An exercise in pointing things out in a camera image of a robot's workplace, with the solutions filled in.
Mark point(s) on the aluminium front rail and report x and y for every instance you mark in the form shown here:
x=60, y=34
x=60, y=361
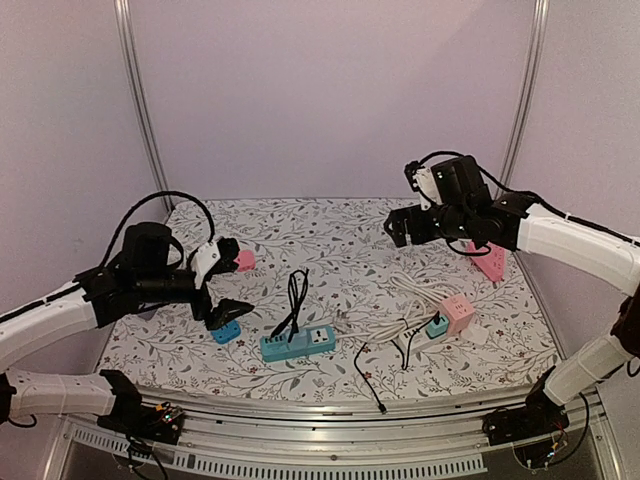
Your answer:
x=428, y=438

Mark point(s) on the pink cube socket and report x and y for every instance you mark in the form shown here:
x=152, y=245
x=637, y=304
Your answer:
x=459, y=312

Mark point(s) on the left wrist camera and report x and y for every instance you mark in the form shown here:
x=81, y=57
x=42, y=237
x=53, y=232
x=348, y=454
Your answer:
x=213, y=258

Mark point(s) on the blue plug adapter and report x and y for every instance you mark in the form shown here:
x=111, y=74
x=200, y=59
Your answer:
x=226, y=333

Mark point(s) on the left aluminium frame post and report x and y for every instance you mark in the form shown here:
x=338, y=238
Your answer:
x=126, y=35

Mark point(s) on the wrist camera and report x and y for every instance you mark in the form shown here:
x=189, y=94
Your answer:
x=213, y=258
x=420, y=180

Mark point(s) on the teal small adapter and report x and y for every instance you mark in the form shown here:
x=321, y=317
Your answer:
x=437, y=327

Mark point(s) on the teal power strip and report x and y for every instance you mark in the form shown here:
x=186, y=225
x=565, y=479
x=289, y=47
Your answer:
x=321, y=339

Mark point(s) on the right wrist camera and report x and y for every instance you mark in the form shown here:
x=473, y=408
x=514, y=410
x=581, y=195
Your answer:
x=420, y=180

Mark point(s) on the light blue charger plug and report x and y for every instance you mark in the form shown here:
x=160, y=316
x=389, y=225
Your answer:
x=298, y=342

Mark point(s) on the floral table mat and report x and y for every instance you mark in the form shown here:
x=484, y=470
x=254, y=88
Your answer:
x=350, y=261

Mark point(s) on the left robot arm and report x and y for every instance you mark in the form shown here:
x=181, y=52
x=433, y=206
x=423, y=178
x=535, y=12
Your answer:
x=151, y=271

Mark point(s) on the aluminium frame post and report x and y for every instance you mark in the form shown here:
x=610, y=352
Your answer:
x=126, y=35
x=524, y=102

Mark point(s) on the pink flat plug adapter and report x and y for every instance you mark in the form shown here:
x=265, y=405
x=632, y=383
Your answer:
x=245, y=261

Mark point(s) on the white square adapter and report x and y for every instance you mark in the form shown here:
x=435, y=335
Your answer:
x=476, y=334

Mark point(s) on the right aluminium frame post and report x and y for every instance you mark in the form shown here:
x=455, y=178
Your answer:
x=524, y=102

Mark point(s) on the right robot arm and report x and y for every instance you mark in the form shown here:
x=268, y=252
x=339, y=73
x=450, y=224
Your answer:
x=461, y=200

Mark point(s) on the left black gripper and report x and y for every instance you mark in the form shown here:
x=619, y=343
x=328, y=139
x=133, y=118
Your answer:
x=218, y=316

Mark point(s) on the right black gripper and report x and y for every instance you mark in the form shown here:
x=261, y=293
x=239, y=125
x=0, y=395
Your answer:
x=422, y=225

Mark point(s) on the pink power strip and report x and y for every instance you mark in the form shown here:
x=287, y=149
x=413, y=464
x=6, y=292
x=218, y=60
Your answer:
x=491, y=261

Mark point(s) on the white power strip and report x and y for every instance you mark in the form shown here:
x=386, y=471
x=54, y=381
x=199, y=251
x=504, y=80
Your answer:
x=418, y=340

